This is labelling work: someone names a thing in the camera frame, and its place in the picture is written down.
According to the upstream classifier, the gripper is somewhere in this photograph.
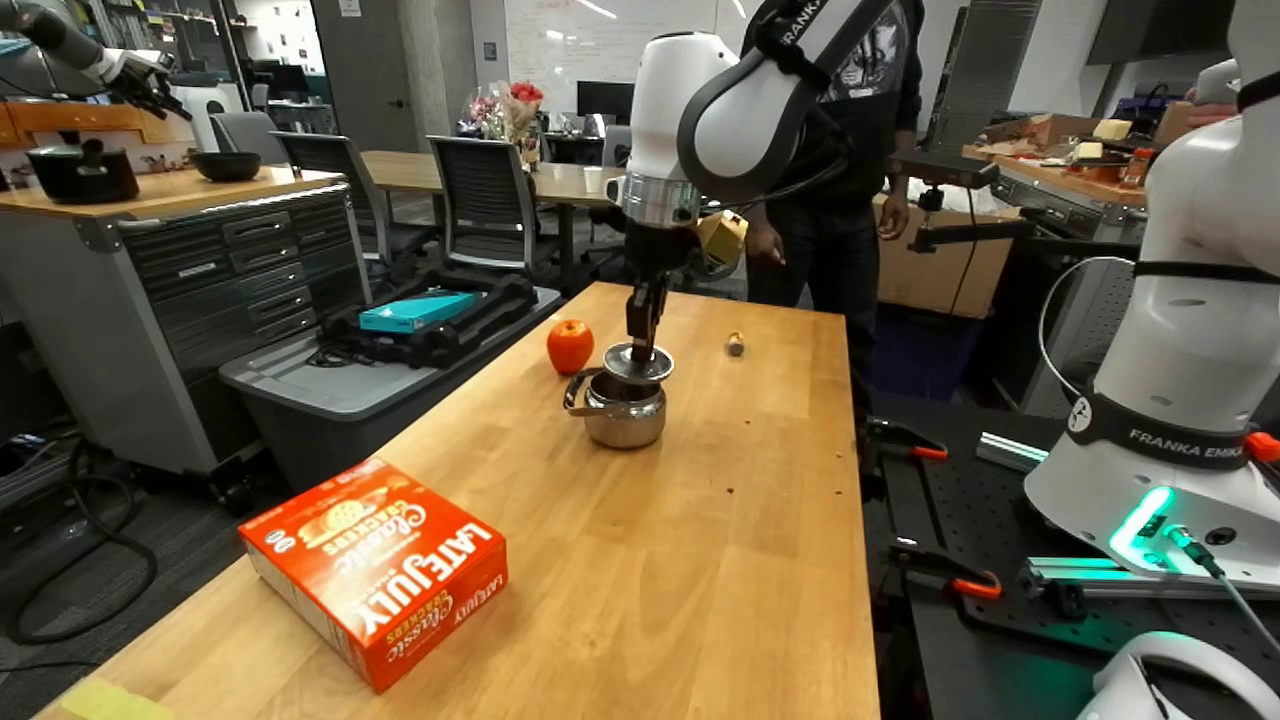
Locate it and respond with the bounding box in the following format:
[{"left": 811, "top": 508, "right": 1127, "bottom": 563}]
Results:
[{"left": 624, "top": 221, "right": 704, "bottom": 364}]

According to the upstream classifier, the silver kettle lid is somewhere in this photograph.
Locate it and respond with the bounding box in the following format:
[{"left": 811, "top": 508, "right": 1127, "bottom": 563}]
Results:
[{"left": 604, "top": 342, "right": 676, "bottom": 385}]

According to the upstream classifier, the silver kettle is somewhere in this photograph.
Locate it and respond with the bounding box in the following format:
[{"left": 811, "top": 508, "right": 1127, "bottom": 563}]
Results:
[{"left": 563, "top": 366, "right": 669, "bottom": 450}]

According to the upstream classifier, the orange fruit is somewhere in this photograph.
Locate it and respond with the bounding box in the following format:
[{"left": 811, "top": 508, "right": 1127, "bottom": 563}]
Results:
[{"left": 546, "top": 319, "right": 596, "bottom": 377}]

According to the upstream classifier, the wooden meeting table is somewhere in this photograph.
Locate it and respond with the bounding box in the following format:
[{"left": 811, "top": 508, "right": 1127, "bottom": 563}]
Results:
[{"left": 359, "top": 149, "right": 629, "bottom": 296}]

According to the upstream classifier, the row of office chairs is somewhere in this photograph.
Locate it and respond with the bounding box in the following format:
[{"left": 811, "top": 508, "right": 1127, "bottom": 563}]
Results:
[{"left": 209, "top": 110, "right": 546, "bottom": 286}]

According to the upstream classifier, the person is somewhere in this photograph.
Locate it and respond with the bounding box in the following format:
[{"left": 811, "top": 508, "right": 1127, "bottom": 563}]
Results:
[{"left": 738, "top": 0, "right": 927, "bottom": 406}]

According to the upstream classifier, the monitor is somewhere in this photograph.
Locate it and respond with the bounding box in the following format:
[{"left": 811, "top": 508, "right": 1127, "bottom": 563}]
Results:
[{"left": 576, "top": 80, "right": 637, "bottom": 127}]

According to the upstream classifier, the teal box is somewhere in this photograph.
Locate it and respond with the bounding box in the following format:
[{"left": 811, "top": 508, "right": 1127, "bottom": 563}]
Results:
[{"left": 358, "top": 289, "right": 484, "bottom": 335}]

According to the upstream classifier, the flower bouquet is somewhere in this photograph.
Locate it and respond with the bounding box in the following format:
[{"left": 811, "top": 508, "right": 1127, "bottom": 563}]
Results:
[{"left": 459, "top": 80, "right": 547, "bottom": 167}]

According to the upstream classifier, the whiteboard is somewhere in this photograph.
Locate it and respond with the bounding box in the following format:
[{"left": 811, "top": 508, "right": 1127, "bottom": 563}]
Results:
[{"left": 502, "top": 0, "right": 763, "bottom": 117}]

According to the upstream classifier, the blue bin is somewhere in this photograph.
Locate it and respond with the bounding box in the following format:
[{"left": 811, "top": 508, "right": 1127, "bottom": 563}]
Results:
[{"left": 869, "top": 304, "right": 987, "bottom": 403}]

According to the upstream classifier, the grey storage bin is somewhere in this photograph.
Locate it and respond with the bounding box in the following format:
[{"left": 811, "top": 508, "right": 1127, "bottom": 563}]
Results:
[{"left": 219, "top": 284, "right": 564, "bottom": 492}]

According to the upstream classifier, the grey door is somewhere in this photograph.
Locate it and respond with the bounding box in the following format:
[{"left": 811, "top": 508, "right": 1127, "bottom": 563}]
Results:
[{"left": 311, "top": 0, "right": 420, "bottom": 154}]

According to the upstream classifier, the orange cracker box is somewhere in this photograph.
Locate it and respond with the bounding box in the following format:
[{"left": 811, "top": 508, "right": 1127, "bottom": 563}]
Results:
[{"left": 237, "top": 457, "right": 510, "bottom": 695}]

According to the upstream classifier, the cardboard box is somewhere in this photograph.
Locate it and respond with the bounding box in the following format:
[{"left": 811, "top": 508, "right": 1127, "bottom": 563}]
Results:
[{"left": 984, "top": 112, "right": 1102, "bottom": 152}]

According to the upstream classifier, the wooden workbench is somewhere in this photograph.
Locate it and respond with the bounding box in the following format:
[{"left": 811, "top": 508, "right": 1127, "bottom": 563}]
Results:
[{"left": 962, "top": 140, "right": 1151, "bottom": 246}]

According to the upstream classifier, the black bowl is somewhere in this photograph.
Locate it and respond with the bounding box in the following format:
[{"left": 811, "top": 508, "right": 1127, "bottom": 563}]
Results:
[{"left": 189, "top": 151, "right": 264, "bottom": 184}]

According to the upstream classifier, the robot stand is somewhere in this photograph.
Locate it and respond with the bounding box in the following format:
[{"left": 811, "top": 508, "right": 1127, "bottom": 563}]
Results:
[{"left": 862, "top": 398, "right": 1280, "bottom": 720}]

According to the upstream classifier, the grey tool cabinet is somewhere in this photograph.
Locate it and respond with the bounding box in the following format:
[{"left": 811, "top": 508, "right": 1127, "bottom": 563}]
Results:
[{"left": 0, "top": 165, "right": 374, "bottom": 478}]

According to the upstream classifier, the black teapot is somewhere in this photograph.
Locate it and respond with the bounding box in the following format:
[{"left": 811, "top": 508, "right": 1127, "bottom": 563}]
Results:
[{"left": 26, "top": 137, "right": 142, "bottom": 206}]

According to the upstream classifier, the yellow tape piece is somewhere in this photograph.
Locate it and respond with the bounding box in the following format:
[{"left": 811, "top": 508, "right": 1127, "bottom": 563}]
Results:
[{"left": 60, "top": 677, "right": 177, "bottom": 720}]

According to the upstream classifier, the black clamp with orange handle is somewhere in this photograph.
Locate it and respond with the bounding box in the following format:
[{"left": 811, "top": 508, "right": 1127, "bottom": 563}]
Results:
[
  {"left": 864, "top": 417, "right": 950, "bottom": 464},
  {"left": 888, "top": 537, "right": 1004, "bottom": 602}
]

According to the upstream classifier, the camera on mount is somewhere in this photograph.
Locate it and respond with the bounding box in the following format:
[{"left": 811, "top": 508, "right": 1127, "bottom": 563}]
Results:
[{"left": 885, "top": 149, "right": 1042, "bottom": 257}]

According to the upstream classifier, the aluminium rail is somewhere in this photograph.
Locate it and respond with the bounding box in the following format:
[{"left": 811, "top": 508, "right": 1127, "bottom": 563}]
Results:
[
  {"left": 975, "top": 431, "right": 1050, "bottom": 474},
  {"left": 1019, "top": 556, "right": 1280, "bottom": 602}
]

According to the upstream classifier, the white cable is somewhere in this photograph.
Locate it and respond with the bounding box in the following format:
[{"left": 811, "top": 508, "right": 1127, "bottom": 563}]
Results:
[{"left": 1037, "top": 255, "right": 1137, "bottom": 403}]

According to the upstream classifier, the black cable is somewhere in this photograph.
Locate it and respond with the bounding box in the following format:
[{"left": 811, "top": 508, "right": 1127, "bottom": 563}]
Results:
[{"left": 0, "top": 438, "right": 162, "bottom": 648}]

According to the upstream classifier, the green cable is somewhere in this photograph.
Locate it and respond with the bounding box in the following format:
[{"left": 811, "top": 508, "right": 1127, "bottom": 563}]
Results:
[{"left": 1164, "top": 524, "right": 1280, "bottom": 653}]

